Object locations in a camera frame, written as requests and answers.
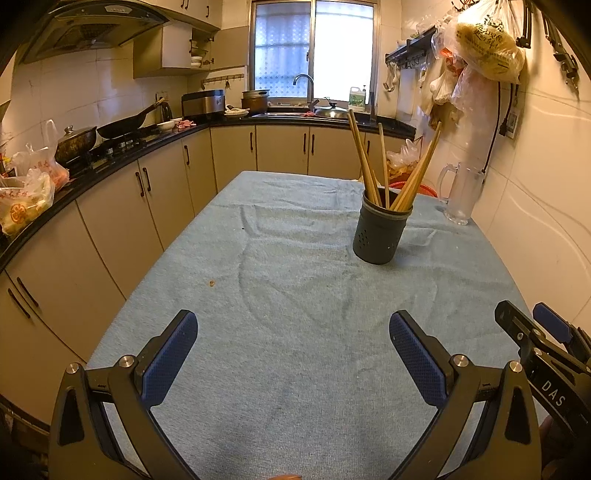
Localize dark cooking pot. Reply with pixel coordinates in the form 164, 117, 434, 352
241, 89, 271, 116

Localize dark grey utensil holder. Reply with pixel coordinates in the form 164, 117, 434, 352
352, 187, 413, 265

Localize beige base cabinets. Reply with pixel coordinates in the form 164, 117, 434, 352
0, 124, 416, 425

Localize chrome sink faucet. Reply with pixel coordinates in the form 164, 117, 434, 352
293, 73, 319, 114

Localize black stone countertop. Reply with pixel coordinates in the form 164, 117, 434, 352
0, 111, 419, 273

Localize clear hanging plastic bag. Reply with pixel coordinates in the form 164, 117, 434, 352
450, 65, 499, 114
429, 60, 462, 107

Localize black metal folding bracket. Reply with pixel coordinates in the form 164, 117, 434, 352
515, 0, 533, 49
540, 9, 580, 97

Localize steel range hood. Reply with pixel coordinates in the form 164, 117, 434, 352
21, 0, 169, 63

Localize black wok wooden handle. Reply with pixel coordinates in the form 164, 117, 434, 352
96, 97, 166, 140

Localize utensil hook rail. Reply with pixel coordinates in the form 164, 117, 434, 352
201, 74, 245, 90

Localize yellow print plastic bag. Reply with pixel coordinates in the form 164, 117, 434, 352
0, 168, 55, 238

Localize steel pot lid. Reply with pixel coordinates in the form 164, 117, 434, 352
314, 102, 351, 118

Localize plastic bags on counter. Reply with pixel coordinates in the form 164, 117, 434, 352
11, 119, 70, 190

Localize silver toaster oven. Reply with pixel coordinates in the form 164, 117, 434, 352
181, 89, 226, 118

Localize group of bamboo chopsticks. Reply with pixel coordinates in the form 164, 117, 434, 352
347, 109, 443, 212

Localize blue towel cloth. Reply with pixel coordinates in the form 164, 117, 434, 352
85, 171, 548, 480

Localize clear glass mug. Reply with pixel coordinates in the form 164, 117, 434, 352
436, 161, 485, 226

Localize black gas stove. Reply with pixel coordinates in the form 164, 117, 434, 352
69, 127, 160, 174

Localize wall power outlet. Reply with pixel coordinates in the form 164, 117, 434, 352
499, 108, 520, 139

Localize beige wall cabinets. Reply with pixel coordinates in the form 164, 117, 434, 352
133, 0, 252, 79

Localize hanging steel ladle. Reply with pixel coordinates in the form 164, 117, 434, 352
383, 62, 402, 93

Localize black wall rack with hooks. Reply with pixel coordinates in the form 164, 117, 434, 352
385, 27, 439, 68

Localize hanging plastic bags with food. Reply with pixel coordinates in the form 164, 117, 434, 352
443, 0, 527, 85

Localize lidded cooking pot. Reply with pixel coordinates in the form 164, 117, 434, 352
54, 126, 99, 164

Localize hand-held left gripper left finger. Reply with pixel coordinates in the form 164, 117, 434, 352
48, 309, 199, 480

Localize black power plug with cable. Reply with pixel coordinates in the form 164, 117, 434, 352
480, 80, 515, 176

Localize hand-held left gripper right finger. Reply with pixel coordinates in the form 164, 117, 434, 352
389, 310, 542, 480

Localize plastic bag brown contents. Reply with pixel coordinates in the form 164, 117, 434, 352
427, 108, 455, 132

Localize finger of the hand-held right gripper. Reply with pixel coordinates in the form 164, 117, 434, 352
532, 302, 591, 365
494, 300, 539, 358

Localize kitchen window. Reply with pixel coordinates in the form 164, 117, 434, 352
249, 0, 380, 114

